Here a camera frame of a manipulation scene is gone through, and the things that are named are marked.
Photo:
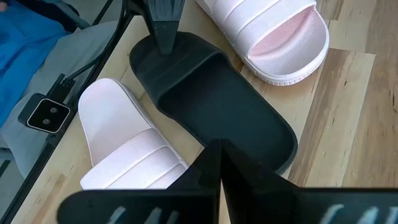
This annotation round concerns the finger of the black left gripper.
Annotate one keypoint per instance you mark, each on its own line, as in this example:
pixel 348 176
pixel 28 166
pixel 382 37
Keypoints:
pixel 164 21

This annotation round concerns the black foam slide sandal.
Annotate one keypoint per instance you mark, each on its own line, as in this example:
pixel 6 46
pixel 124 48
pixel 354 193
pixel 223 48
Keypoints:
pixel 224 102

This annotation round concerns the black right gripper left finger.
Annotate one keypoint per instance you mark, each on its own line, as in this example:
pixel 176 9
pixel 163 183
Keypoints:
pixel 155 205

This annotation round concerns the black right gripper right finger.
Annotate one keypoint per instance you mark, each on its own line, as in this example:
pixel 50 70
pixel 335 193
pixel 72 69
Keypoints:
pixel 280 205

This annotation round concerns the pink foam slide sandal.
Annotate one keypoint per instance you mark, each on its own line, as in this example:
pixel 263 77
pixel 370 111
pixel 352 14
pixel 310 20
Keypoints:
pixel 264 28
pixel 115 124

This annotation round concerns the black aluminium table frame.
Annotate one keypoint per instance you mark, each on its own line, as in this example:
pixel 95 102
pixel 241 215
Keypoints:
pixel 43 157

